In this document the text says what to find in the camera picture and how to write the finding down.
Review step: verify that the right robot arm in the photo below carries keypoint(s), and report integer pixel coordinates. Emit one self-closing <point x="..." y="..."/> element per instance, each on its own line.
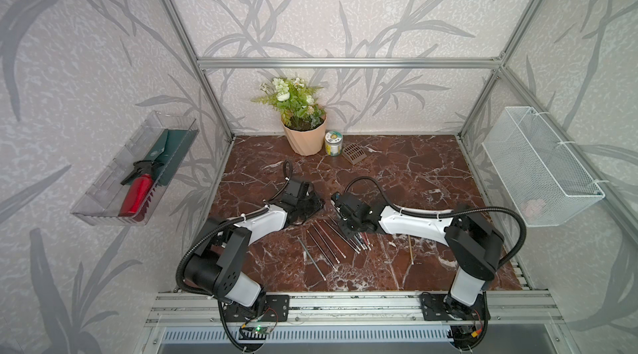
<point x="474" y="241"/>

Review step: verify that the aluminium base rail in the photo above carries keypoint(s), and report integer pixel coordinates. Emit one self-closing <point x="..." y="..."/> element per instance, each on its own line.
<point x="356" y="308"/>

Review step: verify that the green garden trowel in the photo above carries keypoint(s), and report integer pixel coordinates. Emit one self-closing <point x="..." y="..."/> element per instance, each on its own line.
<point x="164" y="149"/>

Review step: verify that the terracotta pot with plant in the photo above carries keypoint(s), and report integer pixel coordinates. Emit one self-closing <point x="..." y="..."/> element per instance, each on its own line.
<point x="303" y="119"/>

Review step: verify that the red striped pencil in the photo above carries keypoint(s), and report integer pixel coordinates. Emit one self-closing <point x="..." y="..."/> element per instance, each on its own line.
<point x="329" y="238"/>

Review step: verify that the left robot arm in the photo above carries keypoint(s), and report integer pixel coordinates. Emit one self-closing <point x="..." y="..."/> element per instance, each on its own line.
<point x="213" y="266"/>

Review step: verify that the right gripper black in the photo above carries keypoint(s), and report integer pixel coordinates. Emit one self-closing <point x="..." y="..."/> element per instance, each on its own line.
<point x="346" y="234"/>

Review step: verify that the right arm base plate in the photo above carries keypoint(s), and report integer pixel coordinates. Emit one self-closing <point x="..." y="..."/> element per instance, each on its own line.
<point x="439" y="307"/>

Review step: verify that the circuit board with wires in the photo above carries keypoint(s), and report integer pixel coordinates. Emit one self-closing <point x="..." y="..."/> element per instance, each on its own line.
<point x="256" y="332"/>

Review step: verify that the red spray bottle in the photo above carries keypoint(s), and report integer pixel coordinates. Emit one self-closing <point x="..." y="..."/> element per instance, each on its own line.
<point x="141" y="185"/>

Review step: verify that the pink object in basket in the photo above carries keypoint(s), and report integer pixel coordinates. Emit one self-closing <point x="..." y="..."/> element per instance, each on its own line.
<point x="533" y="209"/>

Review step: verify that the clear plastic wall tray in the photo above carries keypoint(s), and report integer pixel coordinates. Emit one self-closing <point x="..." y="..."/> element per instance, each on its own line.
<point x="101" y="203"/>

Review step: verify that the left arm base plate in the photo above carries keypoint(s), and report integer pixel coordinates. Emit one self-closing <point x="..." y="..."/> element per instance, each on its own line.
<point x="269" y="307"/>

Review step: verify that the dark blue pencil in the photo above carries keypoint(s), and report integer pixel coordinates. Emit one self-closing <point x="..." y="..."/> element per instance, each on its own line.
<point x="322" y="251"/>

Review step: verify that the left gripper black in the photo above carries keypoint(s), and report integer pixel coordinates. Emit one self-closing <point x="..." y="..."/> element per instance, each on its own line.
<point x="317" y="204"/>

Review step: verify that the yellow green tin can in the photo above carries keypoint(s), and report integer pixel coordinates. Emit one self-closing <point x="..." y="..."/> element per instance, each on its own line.
<point x="333" y="143"/>

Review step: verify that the brown slotted plastic piece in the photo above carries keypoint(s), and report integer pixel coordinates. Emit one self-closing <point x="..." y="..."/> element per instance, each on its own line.
<point x="354" y="153"/>

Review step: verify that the blue striped pencil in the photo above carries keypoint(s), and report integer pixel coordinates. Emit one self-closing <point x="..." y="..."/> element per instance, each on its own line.
<point x="330" y="250"/>

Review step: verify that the white wire mesh basket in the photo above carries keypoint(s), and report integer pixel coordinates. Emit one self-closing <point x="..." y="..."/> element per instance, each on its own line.
<point x="533" y="162"/>

